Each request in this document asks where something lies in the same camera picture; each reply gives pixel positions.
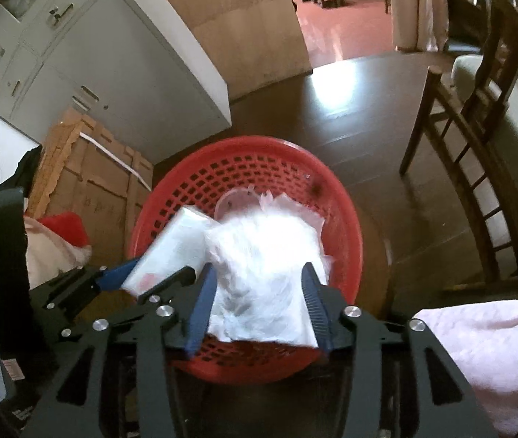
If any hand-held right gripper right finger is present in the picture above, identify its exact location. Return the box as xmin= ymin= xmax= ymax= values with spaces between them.
xmin=301 ymin=262 xmax=499 ymax=438

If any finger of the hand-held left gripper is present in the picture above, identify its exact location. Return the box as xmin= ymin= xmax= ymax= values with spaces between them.
xmin=58 ymin=266 xmax=196 ymax=344
xmin=31 ymin=259 xmax=140 ymax=326

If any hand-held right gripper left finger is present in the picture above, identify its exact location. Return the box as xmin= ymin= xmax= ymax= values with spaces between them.
xmin=22 ymin=265 xmax=218 ymax=438

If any white plastic packet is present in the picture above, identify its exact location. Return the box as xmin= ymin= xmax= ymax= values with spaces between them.
xmin=121 ymin=206 xmax=223 ymax=297

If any white tissue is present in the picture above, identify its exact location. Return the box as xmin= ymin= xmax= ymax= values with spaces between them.
xmin=204 ymin=207 xmax=333 ymax=346

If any red plastic basket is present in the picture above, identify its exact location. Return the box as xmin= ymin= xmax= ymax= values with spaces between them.
xmin=126 ymin=136 xmax=364 ymax=385

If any red and cream cloth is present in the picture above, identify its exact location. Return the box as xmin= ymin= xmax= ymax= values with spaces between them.
xmin=24 ymin=212 xmax=93 ymax=290

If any cardboard box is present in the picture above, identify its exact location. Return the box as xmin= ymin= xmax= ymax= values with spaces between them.
xmin=26 ymin=108 xmax=155 ymax=238

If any pink floral tablecloth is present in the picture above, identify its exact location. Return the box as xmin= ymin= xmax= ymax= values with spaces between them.
xmin=412 ymin=283 xmax=518 ymax=438

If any grey metal cabinet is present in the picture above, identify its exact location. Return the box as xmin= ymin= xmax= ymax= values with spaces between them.
xmin=0 ymin=0 xmax=233 ymax=165

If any wooden ladder-back chair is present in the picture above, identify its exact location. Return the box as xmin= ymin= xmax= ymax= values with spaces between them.
xmin=398 ymin=0 xmax=518 ymax=293

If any cream seat cushion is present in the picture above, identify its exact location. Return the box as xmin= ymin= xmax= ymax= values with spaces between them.
xmin=451 ymin=55 xmax=518 ymax=261

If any pink floral curtain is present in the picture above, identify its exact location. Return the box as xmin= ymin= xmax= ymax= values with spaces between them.
xmin=387 ymin=0 xmax=450 ymax=53

